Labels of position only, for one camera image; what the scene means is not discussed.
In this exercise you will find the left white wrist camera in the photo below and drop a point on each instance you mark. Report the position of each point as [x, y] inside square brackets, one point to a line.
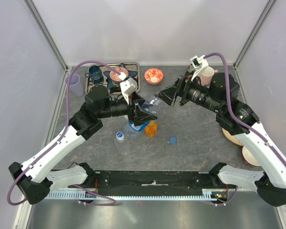
[128, 86]

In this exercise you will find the blue bottle cap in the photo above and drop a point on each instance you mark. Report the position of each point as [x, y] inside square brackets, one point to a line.
[173, 140]

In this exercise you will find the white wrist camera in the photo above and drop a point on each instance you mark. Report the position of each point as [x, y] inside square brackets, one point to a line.
[128, 86]
[199, 64]

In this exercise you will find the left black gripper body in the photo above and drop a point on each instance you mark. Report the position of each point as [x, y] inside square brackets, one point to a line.
[131, 110]

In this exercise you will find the white bowl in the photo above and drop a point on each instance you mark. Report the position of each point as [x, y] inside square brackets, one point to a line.
[249, 158]

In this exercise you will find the orange juice bottle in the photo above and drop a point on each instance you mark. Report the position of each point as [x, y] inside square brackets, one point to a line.
[151, 129]

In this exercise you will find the white slotted cable duct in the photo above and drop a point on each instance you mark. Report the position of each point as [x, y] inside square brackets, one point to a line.
[79, 194]

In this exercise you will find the pink white mug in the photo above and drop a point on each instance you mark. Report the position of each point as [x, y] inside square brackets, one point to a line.
[206, 76]

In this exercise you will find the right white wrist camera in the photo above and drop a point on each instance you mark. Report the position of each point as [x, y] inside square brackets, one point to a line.
[199, 64]

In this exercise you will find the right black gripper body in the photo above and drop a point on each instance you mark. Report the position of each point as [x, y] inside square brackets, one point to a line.
[185, 86]

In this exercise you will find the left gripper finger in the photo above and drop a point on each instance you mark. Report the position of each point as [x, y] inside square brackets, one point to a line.
[139, 99]
[143, 113]

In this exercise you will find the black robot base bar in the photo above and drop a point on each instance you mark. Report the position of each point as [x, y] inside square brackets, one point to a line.
[152, 183]

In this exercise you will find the black floral square plate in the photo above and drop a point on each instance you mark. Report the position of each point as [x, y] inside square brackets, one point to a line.
[190, 70]

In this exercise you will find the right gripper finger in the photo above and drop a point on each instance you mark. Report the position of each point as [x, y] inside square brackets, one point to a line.
[178, 82]
[168, 95]

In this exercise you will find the metal tray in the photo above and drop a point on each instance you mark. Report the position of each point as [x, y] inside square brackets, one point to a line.
[89, 85]

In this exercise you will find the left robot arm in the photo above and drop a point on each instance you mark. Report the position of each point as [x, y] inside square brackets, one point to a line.
[35, 178]

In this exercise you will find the beige bird plate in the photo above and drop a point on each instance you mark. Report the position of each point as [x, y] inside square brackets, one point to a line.
[231, 138]

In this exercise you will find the lilac plastic cup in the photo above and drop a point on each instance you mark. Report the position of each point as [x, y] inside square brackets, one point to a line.
[75, 86]

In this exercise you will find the blue star-shaped dish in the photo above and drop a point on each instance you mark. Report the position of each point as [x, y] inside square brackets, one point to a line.
[133, 72]

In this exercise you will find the red patterned bowl on star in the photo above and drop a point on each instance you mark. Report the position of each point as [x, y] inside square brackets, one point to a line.
[116, 78]

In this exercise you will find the blue label water bottle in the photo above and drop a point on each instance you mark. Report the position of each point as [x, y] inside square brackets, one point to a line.
[132, 131]

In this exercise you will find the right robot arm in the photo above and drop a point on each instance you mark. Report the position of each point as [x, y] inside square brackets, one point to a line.
[240, 121]

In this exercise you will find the orange floral bowl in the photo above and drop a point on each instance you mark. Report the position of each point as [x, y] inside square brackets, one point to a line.
[153, 76]

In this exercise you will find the clear bottle blue-white cap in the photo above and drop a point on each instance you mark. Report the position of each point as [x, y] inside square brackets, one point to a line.
[121, 143]

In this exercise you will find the dark blue mug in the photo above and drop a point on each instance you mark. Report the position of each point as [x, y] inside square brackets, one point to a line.
[95, 74]

